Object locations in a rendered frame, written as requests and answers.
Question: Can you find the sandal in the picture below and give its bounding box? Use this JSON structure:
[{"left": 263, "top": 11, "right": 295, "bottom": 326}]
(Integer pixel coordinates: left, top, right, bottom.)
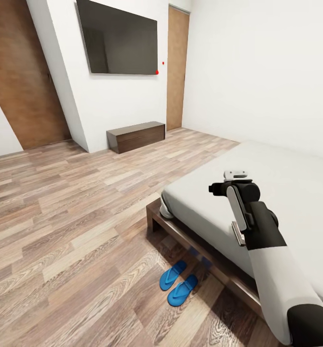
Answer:
[
  {"left": 167, "top": 274, "right": 198, "bottom": 307},
  {"left": 160, "top": 261, "right": 186, "bottom": 291}
]

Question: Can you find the hardback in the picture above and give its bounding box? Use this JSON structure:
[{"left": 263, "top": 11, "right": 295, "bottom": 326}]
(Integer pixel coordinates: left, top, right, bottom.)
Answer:
[{"left": 231, "top": 221, "right": 247, "bottom": 247}]

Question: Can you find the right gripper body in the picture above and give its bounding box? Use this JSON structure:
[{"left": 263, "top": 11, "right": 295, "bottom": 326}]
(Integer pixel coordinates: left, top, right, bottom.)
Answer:
[{"left": 213, "top": 180, "right": 234, "bottom": 197}]

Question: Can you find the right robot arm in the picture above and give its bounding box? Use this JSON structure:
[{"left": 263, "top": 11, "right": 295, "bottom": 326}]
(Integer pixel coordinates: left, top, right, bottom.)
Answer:
[{"left": 209, "top": 170, "right": 323, "bottom": 347}]

